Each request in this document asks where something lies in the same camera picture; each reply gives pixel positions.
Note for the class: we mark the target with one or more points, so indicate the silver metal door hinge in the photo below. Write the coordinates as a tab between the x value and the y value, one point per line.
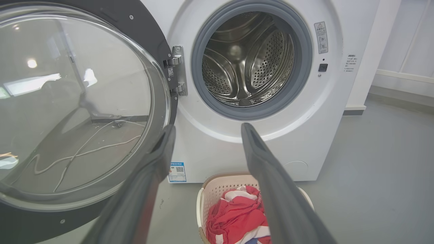
179	74

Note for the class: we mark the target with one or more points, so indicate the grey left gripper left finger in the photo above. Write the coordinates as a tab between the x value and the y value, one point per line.
135	203

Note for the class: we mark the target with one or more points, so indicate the red and white jersey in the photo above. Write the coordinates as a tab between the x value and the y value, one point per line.
234	217

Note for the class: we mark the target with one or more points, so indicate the small black caster wheel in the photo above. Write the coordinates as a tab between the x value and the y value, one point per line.
117	124

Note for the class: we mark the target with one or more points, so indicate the cream woven plastic laundry basket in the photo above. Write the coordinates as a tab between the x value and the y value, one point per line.
213	189

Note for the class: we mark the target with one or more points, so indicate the grey warning sticker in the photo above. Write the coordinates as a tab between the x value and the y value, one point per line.
321	38

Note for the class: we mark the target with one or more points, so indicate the white front-load washing machine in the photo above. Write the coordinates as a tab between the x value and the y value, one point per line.
217	152

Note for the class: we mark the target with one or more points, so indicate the blue energy label sticker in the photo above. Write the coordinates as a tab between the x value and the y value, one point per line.
177	172

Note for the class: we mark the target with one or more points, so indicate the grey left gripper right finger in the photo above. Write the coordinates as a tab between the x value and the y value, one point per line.
278	189

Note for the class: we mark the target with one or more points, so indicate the black round glass washer door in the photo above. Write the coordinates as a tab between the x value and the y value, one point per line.
78	101

